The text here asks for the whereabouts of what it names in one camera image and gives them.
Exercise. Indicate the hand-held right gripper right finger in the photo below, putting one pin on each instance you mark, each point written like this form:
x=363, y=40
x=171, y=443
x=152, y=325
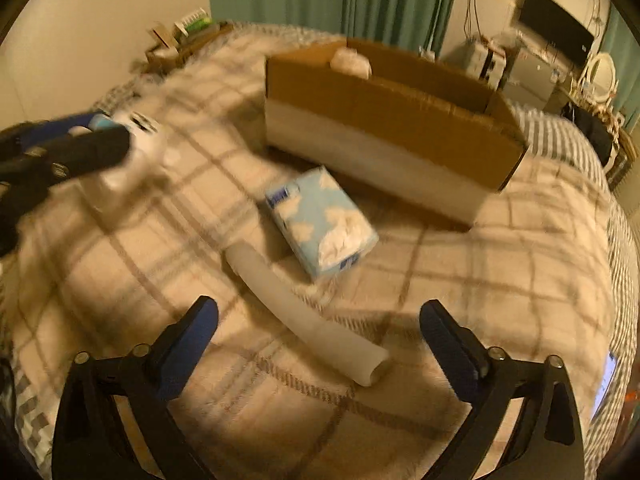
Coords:
x=446, y=347

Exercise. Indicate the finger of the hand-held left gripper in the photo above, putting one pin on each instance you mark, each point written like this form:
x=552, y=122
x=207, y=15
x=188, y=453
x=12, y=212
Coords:
x=60, y=127
x=90, y=147

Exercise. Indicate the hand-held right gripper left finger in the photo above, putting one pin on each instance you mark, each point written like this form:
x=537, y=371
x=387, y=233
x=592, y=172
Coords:
x=192, y=344

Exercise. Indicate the white plastic bottle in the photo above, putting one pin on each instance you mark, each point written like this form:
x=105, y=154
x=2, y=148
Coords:
x=142, y=152

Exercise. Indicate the brown cardboard box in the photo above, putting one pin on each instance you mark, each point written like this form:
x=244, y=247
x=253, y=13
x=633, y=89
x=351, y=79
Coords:
x=380, y=125

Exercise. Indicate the beige plaid blanket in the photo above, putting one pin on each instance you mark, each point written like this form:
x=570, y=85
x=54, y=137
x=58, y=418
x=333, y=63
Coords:
x=510, y=280

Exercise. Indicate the white foam tube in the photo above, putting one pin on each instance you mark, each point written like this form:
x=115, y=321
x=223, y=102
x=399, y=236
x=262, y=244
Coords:
x=305, y=317

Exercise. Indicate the small cardboard carton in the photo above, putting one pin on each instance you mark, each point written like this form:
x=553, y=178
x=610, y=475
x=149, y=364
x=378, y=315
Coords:
x=162, y=37

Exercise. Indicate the wooden bedside table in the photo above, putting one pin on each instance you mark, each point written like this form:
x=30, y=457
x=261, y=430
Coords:
x=192, y=47

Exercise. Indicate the white rack with green item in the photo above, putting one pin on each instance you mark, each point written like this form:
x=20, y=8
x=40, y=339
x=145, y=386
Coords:
x=192, y=22

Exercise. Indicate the glowing phone screen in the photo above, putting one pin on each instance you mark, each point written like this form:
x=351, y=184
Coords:
x=604, y=385

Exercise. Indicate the blue cloud-print tissue pack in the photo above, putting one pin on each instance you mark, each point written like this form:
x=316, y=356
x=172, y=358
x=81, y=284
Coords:
x=320, y=220

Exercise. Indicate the grey checkered bed sheet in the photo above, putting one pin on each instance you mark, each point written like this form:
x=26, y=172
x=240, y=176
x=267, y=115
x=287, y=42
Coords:
x=565, y=140

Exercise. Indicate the dark bag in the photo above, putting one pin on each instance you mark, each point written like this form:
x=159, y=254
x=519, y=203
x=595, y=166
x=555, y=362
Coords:
x=592, y=127

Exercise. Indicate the white crumpled plastic bag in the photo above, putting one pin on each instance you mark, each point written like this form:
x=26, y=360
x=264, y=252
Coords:
x=351, y=62

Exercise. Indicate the grey cabinet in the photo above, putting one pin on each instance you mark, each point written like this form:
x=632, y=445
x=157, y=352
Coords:
x=532, y=75

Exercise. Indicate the white appliance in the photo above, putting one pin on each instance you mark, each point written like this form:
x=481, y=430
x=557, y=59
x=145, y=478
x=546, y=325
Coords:
x=487, y=60

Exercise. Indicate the white oval vanity mirror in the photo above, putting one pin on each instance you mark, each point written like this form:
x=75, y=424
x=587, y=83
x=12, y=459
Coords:
x=600, y=75

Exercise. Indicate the black flat screen television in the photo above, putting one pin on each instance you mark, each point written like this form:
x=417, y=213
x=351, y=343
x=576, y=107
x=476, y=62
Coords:
x=552, y=22

